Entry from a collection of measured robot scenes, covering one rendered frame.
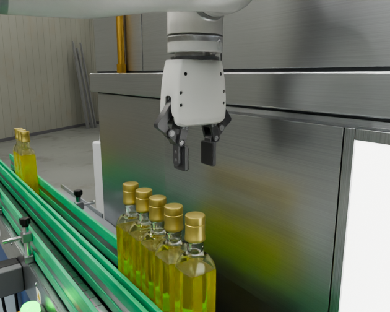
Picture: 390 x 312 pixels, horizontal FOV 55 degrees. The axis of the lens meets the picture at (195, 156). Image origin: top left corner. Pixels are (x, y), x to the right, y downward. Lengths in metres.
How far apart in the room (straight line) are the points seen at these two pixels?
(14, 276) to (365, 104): 1.05
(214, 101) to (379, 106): 0.23
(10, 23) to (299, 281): 9.99
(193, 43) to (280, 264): 0.39
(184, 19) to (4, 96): 9.54
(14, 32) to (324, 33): 9.96
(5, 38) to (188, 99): 9.69
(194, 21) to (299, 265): 0.41
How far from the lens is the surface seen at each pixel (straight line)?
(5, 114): 10.05
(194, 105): 0.56
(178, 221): 0.67
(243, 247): 0.75
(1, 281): 1.27
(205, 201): 0.80
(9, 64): 10.19
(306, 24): 0.64
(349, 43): 0.59
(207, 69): 0.57
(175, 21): 0.57
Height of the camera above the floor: 1.56
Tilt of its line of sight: 12 degrees down
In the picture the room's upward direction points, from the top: straight up
